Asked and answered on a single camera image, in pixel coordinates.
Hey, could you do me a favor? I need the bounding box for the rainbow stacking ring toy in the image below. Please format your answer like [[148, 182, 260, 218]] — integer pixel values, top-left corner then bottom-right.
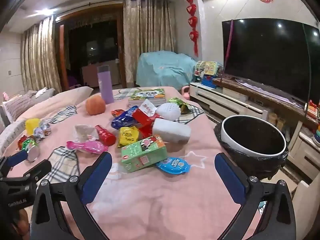
[[312, 120, 320, 145]]

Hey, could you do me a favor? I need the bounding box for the pink plastic wrapper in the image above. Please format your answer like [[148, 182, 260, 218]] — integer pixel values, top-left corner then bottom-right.
[[66, 141, 108, 154]]

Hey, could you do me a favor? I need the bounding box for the white foam fruit net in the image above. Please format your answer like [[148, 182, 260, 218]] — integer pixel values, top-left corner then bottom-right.
[[158, 102, 181, 121]]

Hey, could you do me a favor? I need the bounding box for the crushed green can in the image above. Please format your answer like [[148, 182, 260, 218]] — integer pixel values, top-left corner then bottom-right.
[[24, 137, 41, 162]]

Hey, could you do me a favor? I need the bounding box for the black television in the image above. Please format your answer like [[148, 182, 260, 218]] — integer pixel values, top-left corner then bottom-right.
[[222, 19, 320, 105]]

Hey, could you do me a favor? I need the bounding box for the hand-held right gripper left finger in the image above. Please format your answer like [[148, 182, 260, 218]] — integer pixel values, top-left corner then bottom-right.
[[29, 152, 113, 240]]

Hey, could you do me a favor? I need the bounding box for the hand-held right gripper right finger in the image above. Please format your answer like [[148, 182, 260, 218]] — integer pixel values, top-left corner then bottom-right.
[[214, 152, 297, 240]]

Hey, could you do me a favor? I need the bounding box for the orange peach fruit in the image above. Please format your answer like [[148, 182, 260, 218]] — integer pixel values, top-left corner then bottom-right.
[[86, 94, 106, 116]]

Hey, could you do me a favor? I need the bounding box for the yellow snack packet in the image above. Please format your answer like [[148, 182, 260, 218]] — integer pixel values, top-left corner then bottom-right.
[[117, 126, 140, 148]]

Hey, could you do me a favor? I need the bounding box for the wooden door frame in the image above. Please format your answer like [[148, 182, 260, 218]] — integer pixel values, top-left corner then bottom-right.
[[55, 4, 125, 90]]

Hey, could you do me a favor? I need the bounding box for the crumpled silver wrapper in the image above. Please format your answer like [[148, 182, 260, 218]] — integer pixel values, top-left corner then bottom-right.
[[34, 128, 46, 142]]

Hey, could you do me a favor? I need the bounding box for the white trash bin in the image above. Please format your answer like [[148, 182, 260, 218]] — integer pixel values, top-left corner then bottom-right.
[[221, 115, 287, 157], [214, 122, 289, 180]]

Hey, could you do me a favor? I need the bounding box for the white television cabinet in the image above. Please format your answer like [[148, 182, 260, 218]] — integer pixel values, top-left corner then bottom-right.
[[189, 81, 320, 180]]

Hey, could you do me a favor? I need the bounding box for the pink printed blanket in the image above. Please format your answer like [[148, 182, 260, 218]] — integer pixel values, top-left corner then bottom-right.
[[0, 86, 265, 240]]

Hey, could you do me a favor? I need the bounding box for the striped pink pillow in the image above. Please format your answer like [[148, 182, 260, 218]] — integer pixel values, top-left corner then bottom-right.
[[5, 94, 35, 120]]

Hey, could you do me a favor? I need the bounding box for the pink low cabinet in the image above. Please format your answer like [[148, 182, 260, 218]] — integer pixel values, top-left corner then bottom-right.
[[81, 60, 120, 87]]

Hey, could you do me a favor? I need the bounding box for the green foil snack wrapper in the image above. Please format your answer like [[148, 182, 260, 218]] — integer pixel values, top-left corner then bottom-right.
[[168, 97, 193, 112]]

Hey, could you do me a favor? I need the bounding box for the teal covered armchair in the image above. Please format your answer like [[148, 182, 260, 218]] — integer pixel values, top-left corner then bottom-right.
[[136, 51, 198, 90]]

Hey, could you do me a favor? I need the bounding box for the person's left hand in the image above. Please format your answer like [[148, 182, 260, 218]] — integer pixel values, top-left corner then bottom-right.
[[11, 207, 31, 239]]

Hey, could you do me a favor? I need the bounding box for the grey pillow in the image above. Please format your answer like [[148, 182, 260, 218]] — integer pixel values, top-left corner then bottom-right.
[[30, 87, 55, 105]]

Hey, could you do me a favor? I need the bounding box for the green drink carton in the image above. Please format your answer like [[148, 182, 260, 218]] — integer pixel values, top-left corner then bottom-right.
[[121, 135, 168, 173]]

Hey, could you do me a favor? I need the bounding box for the blue snack packet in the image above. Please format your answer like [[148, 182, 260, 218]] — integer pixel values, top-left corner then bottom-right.
[[111, 106, 139, 130]]

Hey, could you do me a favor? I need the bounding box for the brown wooden television shelf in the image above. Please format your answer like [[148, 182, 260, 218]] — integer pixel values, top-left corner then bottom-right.
[[212, 77, 318, 128]]

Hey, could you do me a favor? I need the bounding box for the beige patterned curtain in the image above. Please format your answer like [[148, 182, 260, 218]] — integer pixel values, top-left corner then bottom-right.
[[122, 0, 177, 85], [21, 16, 63, 94]]

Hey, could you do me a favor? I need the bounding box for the red and white carton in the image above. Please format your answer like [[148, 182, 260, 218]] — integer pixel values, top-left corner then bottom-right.
[[132, 99, 160, 138]]

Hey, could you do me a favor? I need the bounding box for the white foam block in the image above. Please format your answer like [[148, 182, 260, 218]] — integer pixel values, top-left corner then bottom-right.
[[152, 118, 192, 145]]

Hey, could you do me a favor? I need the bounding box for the red toy telephone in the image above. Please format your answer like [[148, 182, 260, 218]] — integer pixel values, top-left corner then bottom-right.
[[307, 99, 320, 119]]

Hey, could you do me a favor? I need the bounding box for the blue round jelly pack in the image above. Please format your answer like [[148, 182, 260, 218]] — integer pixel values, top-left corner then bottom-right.
[[156, 157, 192, 174]]

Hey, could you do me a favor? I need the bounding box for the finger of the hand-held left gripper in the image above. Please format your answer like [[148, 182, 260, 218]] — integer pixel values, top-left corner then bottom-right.
[[7, 159, 52, 188], [0, 150, 28, 178]]

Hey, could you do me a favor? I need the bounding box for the red foil packet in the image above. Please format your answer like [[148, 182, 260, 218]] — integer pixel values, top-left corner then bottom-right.
[[95, 124, 117, 146]]

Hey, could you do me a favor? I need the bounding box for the crumpled printed paper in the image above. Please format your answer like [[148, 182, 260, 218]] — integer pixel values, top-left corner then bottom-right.
[[40, 120, 52, 133]]

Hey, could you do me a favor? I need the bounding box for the pink sofa cushion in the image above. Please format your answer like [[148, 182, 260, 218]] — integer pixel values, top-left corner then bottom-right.
[[15, 86, 94, 123]]

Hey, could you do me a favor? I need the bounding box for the green cover book stack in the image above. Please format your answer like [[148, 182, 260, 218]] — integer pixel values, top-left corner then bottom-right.
[[128, 88, 167, 107]]

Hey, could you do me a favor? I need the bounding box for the colourful toy cash register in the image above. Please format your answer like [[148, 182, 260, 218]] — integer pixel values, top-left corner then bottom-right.
[[201, 61, 224, 89]]

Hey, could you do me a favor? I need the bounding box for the clear plastic wrapper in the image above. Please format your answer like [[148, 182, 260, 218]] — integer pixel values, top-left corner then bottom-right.
[[74, 125, 99, 143]]

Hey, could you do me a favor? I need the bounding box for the recessed ceiling light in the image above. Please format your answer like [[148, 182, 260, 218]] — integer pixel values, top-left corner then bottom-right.
[[35, 7, 58, 16]]

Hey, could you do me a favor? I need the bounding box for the yellow plastic cup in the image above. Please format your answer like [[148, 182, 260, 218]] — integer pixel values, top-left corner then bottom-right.
[[25, 118, 41, 136]]

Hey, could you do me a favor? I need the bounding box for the red hanging heart decoration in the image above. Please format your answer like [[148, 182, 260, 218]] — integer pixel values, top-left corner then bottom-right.
[[185, 0, 200, 57]]

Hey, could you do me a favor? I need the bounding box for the green bead activity toy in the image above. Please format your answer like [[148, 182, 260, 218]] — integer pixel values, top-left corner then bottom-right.
[[194, 61, 207, 82]]

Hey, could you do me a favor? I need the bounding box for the purple drink bottle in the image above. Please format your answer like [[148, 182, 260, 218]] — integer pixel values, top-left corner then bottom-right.
[[97, 65, 115, 104]]

